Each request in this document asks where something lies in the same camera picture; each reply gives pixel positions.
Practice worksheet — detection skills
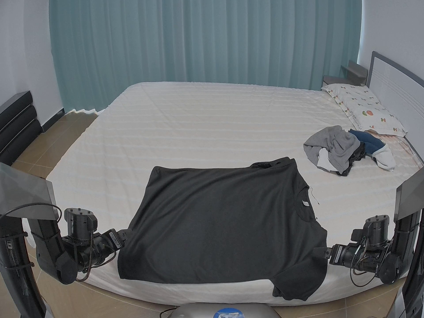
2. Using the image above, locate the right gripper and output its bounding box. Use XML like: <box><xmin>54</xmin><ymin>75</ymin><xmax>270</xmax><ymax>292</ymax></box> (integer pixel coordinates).
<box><xmin>313</xmin><ymin>244</ymin><xmax>358</xmax><ymax>269</ymax></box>

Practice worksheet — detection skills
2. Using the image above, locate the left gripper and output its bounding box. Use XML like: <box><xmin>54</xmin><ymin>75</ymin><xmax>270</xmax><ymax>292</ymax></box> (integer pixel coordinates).
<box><xmin>93</xmin><ymin>229</ymin><xmax>135</xmax><ymax>262</ymax></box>

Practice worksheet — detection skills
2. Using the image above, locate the black T-shirt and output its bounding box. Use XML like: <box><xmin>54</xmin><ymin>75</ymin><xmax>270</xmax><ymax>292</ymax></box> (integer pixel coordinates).
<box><xmin>117</xmin><ymin>157</ymin><xmax>328</xmax><ymax>301</ymax></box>

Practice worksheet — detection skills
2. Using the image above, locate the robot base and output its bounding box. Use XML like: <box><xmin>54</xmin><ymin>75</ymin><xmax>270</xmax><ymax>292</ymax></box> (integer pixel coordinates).
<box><xmin>172</xmin><ymin>303</ymin><xmax>275</xmax><ymax>318</ymax></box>

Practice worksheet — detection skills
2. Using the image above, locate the pile of clothes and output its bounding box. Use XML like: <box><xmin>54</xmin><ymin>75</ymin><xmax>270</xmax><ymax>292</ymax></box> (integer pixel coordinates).
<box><xmin>303</xmin><ymin>125</ymin><xmax>366</xmax><ymax>177</ymax></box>

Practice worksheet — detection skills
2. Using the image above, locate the bed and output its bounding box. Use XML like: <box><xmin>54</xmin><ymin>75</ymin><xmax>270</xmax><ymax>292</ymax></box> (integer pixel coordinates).
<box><xmin>25</xmin><ymin>51</ymin><xmax>424</xmax><ymax>307</ymax></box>

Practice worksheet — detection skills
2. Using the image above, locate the blue and white garment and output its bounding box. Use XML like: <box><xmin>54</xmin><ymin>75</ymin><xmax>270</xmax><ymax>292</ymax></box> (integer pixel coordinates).
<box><xmin>348</xmin><ymin>129</ymin><xmax>395</xmax><ymax>172</ymax></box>

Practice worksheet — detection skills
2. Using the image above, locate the white printed pillow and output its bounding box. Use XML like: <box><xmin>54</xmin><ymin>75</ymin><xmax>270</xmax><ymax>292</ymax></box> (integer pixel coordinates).
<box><xmin>321</xmin><ymin>83</ymin><xmax>409</xmax><ymax>138</ymax></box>

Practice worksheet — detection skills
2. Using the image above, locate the grey bedside table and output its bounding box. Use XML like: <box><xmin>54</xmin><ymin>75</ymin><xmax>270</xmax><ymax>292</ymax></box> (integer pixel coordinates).
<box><xmin>323</xmin><ymin>60</ymin><xmax>369</xmax><ymax>87</ymax></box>

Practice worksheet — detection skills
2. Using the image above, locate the blue-green curtain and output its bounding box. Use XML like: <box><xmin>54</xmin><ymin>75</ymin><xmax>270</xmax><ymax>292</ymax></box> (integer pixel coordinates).
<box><xmin>49</xmin><ymin>0</ymin><xmax>363</xmax><ymax>113</ymax></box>

